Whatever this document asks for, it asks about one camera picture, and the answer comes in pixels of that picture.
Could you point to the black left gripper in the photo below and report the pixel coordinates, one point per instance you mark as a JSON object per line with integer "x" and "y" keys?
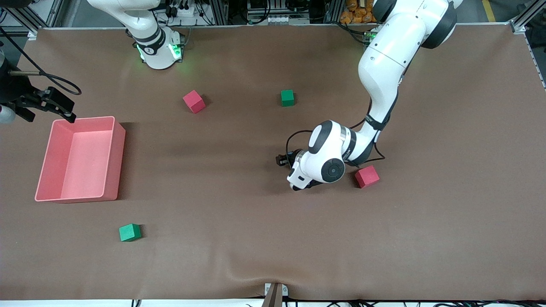
{"x": 291, "y": 159}

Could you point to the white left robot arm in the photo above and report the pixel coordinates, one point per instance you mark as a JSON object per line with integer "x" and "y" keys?
{"x": 384, "y": 64}

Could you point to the white power strip with plugs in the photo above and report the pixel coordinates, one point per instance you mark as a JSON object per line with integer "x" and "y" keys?
{"x": 183, "y": 12}

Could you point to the pink plastic bin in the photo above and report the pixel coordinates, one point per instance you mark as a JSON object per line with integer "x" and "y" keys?
{"x": 85, "y": 162}

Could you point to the brown table mat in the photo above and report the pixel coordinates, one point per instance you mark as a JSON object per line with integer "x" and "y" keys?
{"x": 273, "y": 238}

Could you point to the red foam cube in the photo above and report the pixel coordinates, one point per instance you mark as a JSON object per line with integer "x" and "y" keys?
{"x": 367, "y": 177}
{"x": 194, "y": 101}

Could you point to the orange packets pile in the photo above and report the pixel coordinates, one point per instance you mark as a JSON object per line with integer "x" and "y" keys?
{"x": 356, "y": 13}

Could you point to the grey metal clamp bracket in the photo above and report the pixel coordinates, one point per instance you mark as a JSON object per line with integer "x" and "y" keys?
{"x": 275, "y": 294}

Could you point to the aluminium frame profile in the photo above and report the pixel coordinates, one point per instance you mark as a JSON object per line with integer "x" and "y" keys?
{"x": 218, "y": 10}
{"x": 524, "y": 19}
{"x": 25, "y": 19}

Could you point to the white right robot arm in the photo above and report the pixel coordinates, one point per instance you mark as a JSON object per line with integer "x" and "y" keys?
{"x": 153, "y": 47}

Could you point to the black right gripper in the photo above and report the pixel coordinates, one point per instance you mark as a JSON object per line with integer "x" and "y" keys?
{"x": 17, "y": 91}

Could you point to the white socket strip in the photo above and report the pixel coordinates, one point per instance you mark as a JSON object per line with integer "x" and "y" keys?
{"x": 281, "y": 19}

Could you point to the green foam cube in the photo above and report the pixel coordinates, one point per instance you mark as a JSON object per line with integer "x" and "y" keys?
{"x": 287, "y": 98}
{"x": 129, "y": 233}

